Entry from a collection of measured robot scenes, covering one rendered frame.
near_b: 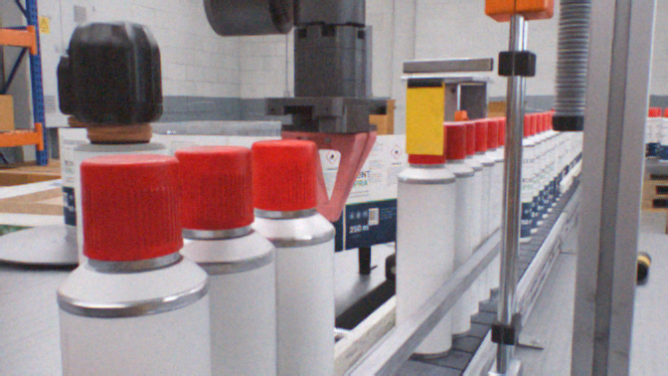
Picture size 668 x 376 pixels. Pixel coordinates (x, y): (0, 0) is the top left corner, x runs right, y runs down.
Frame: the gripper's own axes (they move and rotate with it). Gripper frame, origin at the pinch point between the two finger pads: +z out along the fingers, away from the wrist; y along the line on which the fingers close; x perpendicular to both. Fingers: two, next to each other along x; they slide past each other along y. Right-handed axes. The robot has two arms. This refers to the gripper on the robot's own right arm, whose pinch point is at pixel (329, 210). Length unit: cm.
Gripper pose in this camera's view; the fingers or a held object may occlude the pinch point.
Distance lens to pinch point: 49.1
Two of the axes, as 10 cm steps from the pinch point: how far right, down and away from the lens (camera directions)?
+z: 0.0, 9.9, 1.2
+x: 9.0, 0.5, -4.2
